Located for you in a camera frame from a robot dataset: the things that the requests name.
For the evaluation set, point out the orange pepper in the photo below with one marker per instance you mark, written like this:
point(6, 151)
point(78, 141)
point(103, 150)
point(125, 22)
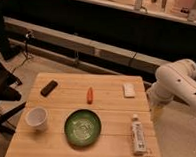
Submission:
point(89, 96)

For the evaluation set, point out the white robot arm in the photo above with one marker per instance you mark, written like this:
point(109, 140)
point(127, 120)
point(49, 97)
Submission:
point(175, 79)

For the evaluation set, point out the black rectangular remote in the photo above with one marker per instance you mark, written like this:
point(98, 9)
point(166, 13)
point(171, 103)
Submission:
point(49, 88)

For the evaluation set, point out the green round plate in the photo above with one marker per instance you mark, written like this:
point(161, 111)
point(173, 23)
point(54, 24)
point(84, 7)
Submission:
point(82, 128)

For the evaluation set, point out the white paper cup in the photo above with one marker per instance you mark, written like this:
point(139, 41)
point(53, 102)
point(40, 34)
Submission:
point(37, 118)

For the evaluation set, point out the white plastic bottle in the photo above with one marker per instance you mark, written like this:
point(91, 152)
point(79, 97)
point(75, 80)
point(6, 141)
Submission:
point(139, 144)

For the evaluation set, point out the black office chair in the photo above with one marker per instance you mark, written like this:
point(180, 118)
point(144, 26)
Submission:
point(9, 94)

